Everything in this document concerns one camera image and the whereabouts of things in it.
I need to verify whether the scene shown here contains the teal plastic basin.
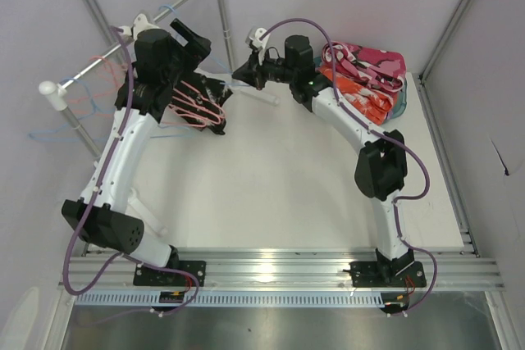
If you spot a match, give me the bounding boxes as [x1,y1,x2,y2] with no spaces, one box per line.
[387,81,408,120]

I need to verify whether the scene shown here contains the orange trousers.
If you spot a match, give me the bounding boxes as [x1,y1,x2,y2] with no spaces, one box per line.
[336,72,397,125]

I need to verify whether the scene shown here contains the purple trousers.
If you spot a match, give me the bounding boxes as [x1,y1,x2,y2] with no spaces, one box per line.
[386,97,407,121]

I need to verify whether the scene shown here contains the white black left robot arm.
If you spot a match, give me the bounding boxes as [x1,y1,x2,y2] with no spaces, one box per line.
[62,16,211,295]

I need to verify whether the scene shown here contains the pink hanger of orange trousers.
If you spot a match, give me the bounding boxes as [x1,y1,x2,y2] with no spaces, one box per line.
[66,56,126,119]

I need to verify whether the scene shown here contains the pink hanger of black trousers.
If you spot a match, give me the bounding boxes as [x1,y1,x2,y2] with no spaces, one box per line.
[168,81,226,129]

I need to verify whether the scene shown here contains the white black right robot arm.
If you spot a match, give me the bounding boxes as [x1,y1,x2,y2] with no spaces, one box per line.
[232,29,427,290]

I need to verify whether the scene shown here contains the aluminium mounting rail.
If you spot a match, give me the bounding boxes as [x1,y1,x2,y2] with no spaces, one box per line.
[59,246,505,290]

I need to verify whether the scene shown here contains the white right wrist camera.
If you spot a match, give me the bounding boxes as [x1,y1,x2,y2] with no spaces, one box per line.
[246,27,269,53]

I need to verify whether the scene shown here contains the metal clothes rack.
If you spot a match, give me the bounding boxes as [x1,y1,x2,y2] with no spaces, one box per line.
[38,0,282,236]

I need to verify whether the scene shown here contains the white slotted cable duct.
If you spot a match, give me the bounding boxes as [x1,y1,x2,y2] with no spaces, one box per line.
[75,289,385,308]

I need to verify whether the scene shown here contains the pink patterned trousers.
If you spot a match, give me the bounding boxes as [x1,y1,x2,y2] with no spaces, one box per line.
[321,41,407,93]

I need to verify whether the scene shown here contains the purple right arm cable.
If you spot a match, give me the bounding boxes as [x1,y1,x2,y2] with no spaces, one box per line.
[262,17,438,318]

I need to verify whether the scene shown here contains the black white trousers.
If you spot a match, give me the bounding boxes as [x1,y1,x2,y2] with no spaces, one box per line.
[167,72,233,135]

